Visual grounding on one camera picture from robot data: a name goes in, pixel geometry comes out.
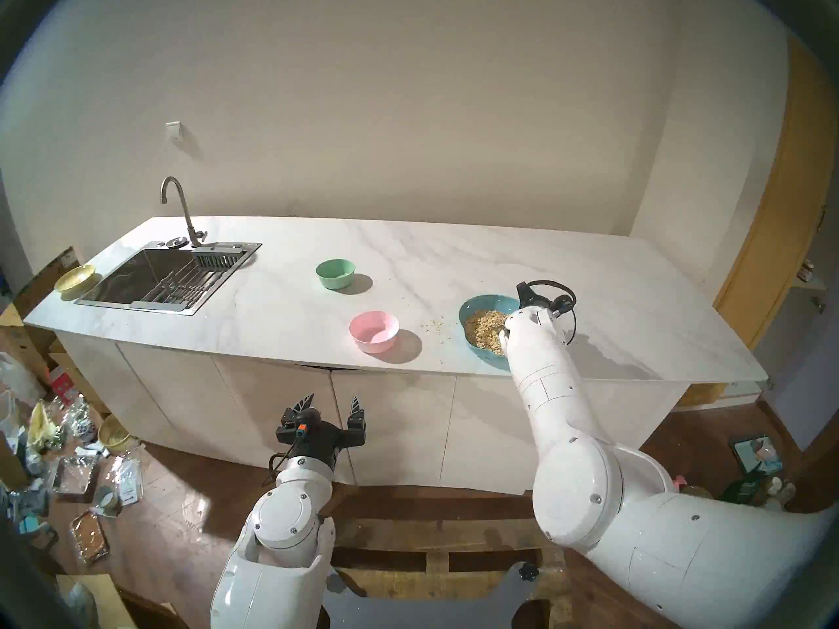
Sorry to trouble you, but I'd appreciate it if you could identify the wooden door frame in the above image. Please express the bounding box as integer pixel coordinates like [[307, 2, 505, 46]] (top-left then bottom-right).
[[675, 35, 838, 409]]

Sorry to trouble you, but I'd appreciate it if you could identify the red box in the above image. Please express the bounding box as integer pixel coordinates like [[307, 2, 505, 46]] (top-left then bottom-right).
[[47, 366, 79, 406]]

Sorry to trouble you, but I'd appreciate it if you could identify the brown cardboard box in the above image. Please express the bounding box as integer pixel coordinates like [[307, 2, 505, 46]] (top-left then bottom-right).
[[0, 244, 79, 373]]

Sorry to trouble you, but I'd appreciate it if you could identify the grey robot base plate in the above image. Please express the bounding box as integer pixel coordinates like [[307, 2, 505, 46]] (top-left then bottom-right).
[[321, 562, 541, 629]]

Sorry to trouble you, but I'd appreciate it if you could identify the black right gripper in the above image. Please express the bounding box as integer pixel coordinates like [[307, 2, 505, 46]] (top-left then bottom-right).
[[517, 282, 576, 315]]

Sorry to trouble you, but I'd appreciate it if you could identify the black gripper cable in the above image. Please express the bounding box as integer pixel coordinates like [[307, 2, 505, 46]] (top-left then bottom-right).
[[524, 280, 578, 345], [264, 431, 303, 486]]

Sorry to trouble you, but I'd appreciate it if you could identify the white plastic bag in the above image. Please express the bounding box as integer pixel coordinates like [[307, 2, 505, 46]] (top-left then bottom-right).
[[0, 353, 47, 406]]

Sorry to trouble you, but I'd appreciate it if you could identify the white counter cabinet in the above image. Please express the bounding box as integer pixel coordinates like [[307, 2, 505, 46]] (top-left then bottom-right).
[[56, 333, 689, 494]]

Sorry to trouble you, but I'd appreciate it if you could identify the tray with brown food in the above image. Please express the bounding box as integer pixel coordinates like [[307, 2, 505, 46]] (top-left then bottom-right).
[[71, 508, 110, 565]]

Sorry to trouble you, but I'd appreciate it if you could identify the yellow snack bag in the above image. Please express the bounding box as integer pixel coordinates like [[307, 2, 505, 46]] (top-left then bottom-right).
[[26, 402, 56, 451]]

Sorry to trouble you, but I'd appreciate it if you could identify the wire dish rack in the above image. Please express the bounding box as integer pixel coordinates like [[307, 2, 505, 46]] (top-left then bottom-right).
[[131, 271, 224, 307]]

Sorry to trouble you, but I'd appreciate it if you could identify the cream ceramic figure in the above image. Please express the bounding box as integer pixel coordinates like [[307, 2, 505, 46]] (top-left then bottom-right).
[[760, 477, 797, 512]]

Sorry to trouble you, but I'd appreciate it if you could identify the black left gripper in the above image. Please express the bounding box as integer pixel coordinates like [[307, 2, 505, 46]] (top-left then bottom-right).
[[275, 393, 367, 471]]

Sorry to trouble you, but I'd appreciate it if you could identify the blue flower-shaped bowl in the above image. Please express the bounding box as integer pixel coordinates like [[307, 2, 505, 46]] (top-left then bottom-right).
[[459, 295, 523, 372]]

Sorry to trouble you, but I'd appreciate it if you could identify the clear labelled packet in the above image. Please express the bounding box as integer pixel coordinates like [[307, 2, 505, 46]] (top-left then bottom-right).
[[111, 454, 144, 506]]

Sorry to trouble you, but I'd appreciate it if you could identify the yellow shallow dish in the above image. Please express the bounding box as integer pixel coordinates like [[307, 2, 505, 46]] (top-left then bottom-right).
[[54, 264, 97, 301]]

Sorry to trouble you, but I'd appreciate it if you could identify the green plastic bowl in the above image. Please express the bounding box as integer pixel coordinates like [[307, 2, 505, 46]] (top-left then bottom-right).
[[315, 259, 356, 290]]

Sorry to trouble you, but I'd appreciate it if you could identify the curved metal faucet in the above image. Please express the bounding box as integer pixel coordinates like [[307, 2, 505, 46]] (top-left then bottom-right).
[[161, 176, 207, 248]]

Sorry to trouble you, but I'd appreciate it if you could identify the pink plastic bowl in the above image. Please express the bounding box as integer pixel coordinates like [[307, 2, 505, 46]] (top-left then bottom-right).
[[349, 311, 400, 354]]

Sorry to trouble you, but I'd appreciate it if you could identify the wicker basket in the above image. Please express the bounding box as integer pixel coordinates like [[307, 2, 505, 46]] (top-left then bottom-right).
[[98, 415, 135, 451]]

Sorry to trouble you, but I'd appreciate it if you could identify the tan cardboard sheet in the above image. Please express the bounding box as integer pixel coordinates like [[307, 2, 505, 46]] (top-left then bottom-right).
[[56, 574, 132, 629]]

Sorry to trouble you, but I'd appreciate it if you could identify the white wall shelf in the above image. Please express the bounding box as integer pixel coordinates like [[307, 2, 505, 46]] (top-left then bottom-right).
[[794, 259, 828, 314]]

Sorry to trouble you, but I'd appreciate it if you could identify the clear plastic tray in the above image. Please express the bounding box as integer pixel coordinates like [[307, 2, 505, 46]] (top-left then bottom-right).
[[56, 455, 99, 494]]

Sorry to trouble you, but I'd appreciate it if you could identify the oat cereal pile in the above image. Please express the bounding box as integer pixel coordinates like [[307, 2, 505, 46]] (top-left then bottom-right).
[[465, 310, 509, 356]]

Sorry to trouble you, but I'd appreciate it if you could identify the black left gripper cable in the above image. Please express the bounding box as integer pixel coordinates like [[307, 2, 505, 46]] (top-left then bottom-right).
[[264, 431, 303, 486]]

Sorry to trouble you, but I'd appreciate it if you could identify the stainless steel sink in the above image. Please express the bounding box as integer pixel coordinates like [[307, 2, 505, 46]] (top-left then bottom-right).
[[75, 241, 262, 316]]

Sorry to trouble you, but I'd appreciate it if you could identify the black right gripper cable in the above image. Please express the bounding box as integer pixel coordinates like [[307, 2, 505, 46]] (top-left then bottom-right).
[[524, 280, 578, 345]]

